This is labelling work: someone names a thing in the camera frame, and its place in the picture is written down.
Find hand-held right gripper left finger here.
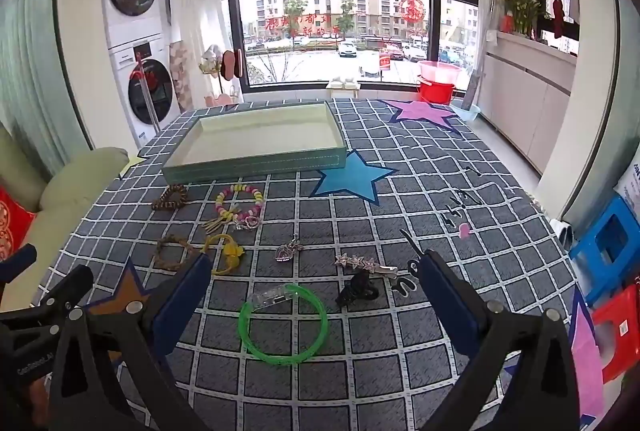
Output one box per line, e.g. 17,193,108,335
47,252,215,431

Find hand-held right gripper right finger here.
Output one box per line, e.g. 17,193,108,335
417,250,586,431

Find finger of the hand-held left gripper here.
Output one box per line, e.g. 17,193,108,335
29,265,95,328
0,245,39,283

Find brown braided bracelet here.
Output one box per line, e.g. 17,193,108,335
154,234,199,271

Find yellow flower hair tie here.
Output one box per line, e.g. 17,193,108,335
202,233,246,276

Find green plastic bangle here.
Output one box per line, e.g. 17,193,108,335
238,283,330,366

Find clear plastic hair clip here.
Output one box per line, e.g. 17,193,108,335
249,283,297,312

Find black claw hair clip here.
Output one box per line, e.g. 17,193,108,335
335,271,381,310

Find brown spiral hair tie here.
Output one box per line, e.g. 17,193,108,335
151,185,190,212

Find silver star hair clip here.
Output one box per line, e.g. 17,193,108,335
334,253,400,275

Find pink yellow bead bracelet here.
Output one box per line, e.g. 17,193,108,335
202,184,265,235

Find green jewelry tray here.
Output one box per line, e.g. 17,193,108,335
161,101,347,185

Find red embroidered cushion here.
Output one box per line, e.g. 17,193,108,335
0,186,37,263

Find pale green sofa cushion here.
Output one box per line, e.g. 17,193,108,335
0,123,132,313

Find silver heart pendant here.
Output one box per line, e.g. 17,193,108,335
274,234,304,264

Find blue plastic stool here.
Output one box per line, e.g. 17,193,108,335
568,196,640,307

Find red plastic stool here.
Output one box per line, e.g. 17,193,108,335
592,283,640,385

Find light blue basin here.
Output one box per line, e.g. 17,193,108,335
449,100,482,121

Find grey sheer curtain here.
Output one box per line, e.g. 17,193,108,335
0,0,93,153

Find red bucket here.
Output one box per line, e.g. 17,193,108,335
417,78,457,103

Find white washing machine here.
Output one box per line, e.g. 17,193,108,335
109,38,182,145

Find white low cabinet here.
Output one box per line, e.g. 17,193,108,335
482,30,577,173

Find grey floor brush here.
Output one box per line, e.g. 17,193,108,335
464,60,489,110

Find white printed bag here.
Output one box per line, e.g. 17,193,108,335
617,155,640,208

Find tile-patterned board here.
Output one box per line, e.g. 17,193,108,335
168,42,194,113

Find pink basin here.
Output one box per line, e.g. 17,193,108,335
418,60,464,85

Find small wooden stool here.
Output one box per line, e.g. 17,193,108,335
325,81,361,101

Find gold slipper rack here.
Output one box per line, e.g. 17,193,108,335
199,44,246,105

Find potted yellow flower plant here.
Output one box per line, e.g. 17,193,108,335
499,0,552,38

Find red hanging ornament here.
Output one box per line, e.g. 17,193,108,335
549,0,567,40

